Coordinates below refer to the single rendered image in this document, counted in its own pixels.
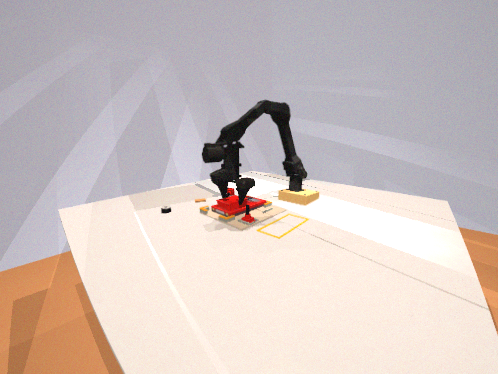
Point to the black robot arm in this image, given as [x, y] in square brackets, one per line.
[280, 115]

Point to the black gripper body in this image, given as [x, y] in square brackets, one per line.
[242, 183]

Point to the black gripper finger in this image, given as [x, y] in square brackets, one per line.
[223, 188]
[242, 194]

